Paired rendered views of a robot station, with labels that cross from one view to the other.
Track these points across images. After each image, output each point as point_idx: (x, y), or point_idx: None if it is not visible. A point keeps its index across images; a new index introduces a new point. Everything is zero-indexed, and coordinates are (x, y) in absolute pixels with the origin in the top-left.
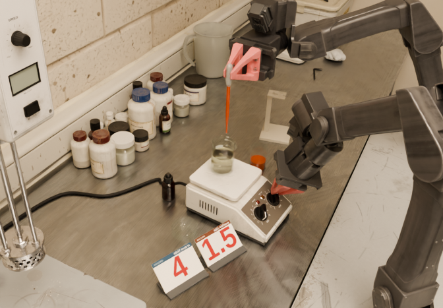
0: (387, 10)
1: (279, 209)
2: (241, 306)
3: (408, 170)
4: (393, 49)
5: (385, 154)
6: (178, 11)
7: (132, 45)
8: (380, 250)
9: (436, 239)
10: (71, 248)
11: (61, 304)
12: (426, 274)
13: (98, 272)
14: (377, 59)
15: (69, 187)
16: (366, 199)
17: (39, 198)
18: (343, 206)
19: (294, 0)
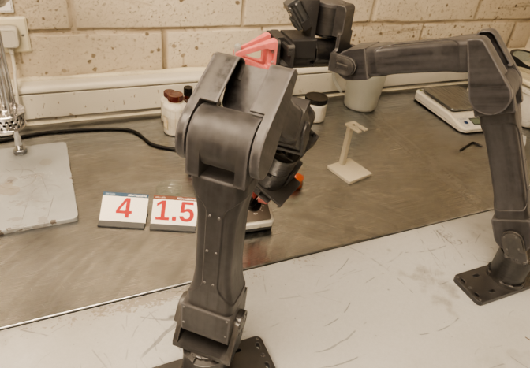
0: (446, 44)
1: (252, 216)
2: (134, 262)
3: (453, 268)
4: None
5: (446, 242)
6: None
7: None
8: (311, 307)
9: (207, 246)
10: (88, 161)
11: (35, 185)
12: (208, 292)
13: (83, 183)
14: None
15: (139, 128)
16: (363, 263)
17: (114, 125)
18: (330, 254)
19: (344, 6)
